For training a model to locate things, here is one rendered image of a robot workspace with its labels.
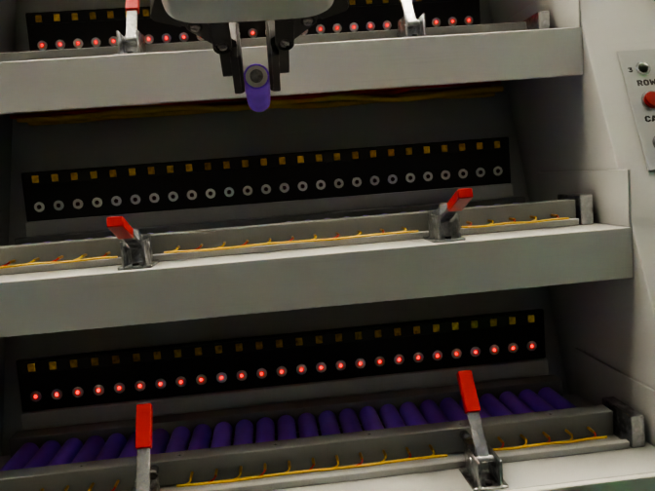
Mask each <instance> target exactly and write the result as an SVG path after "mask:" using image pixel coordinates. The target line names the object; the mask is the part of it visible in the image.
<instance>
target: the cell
mask: <svg viewBox="0 0 655 491"><path fill-rule="evenodd" d="M244 82H245V89H246V95H247V101H248V105H249V107H250V109H251V110H253V111H255V112H262V111H265V110H266V109H267V108H268V107H269V105H270V77H269V71H268V70H267V68H266V67H265V66H263V65H261V64H258V63H255V64H252V65H250V66H248V67H247V68H246V70H245V72H244Z"/></svg>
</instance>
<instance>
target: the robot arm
mask: <svg viewBox="0 0 655 491"><path fill-rule="evenodd" d="M348 8H349V2H348V0H150V17H151V18H152V19H153V20H154V21H157V22H161V23H165V24H170V25H174V26H179V27H181V26H185V27H186V29H187V30H189V31H190V32H192V33H194V34H196V35H197V36H199V37H201V38H203V39H204V40H206V41H208V42H210V43H211V44H212V47H213V50H214V51H215V52H216V53H217V54H219V56H220V62H221V68H222V75H223V77H227V76H233V82H234V90H235V94H242V93H243V92H244V91H245V82H244V67H243V56H242V47H241V38H240V29H239V24H238V23H237V22H240V21H259V20H267V21H266V22H265V27H266V43H267V58H268V68H269V77H270V90H271V91H274V92H279V91H280V90H281V81H280V73H289V50H290V49H292V48H293V46H294V39H295V38H297V37H298V36H299V35H300V34H302V33H303V32H304V31H306V30H307V29H308V28H310V27H311V26H312V25H314V24H315V23H316V21H317V19H320V18H322V19H325V18H328V17H331V16H334V15H337V14H340V13H342V12H345V11H346V10H347V9H348Z"/></svg>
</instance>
